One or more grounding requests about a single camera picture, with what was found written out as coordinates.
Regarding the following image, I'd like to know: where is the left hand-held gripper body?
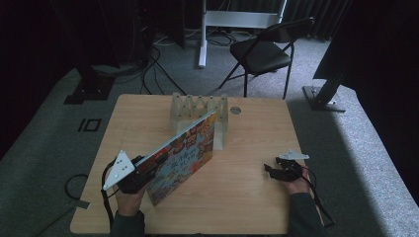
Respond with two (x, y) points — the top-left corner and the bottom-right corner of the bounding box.
(102, 149), (156, 195)

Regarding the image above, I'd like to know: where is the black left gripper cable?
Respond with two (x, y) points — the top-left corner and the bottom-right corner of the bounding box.
(100, 160), (117, 229)

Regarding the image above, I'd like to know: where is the black metal stand with panel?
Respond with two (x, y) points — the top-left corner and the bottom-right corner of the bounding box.
(301, 31), (356, 114)

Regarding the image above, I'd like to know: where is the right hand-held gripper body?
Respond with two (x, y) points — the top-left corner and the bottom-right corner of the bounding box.
(274, 149), (310, 183)

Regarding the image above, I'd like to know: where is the grey floor tape piece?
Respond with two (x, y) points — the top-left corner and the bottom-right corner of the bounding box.
(68, 198), (91, 210)

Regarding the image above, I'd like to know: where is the black floor cable bundle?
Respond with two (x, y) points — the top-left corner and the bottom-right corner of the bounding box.
(140, 43), (188, 97)

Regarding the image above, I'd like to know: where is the black stand with flat base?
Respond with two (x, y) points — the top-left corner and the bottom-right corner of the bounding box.
(48, 0), (121, 106)

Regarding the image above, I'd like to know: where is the person's right hand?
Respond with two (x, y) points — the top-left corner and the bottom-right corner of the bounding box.
(284, 167), (313, 196)

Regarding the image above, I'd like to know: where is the person's left hand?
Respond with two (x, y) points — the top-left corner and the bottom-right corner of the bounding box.
(113, 181), (148, 217)

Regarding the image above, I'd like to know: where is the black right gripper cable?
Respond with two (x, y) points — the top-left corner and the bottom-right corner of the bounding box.
(296, 167), (337, 228)

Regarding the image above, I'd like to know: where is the clear acrylic book rack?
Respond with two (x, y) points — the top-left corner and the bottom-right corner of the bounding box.
(169, 91), (230, 152)

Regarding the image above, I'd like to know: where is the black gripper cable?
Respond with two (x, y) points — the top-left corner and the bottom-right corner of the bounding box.
(100, 160), (117, 229)
(296, 167), (337, 228)

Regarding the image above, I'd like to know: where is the colourful cartoon picture book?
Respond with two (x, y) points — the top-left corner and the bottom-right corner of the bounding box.
(135, 110), (218, 207)

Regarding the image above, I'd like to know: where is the white metal stand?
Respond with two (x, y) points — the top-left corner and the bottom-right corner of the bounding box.
(197, 0), (289, 69)

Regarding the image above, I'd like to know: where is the black looped floor cable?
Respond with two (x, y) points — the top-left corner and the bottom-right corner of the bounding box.
(34, 173), (90, 237)

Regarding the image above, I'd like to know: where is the dark curtain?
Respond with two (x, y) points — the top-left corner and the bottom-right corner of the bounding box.
(282, 0), (352, 41)

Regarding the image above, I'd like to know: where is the black folding chair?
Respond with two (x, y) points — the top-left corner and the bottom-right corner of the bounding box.
(218, 17), (316, 100)

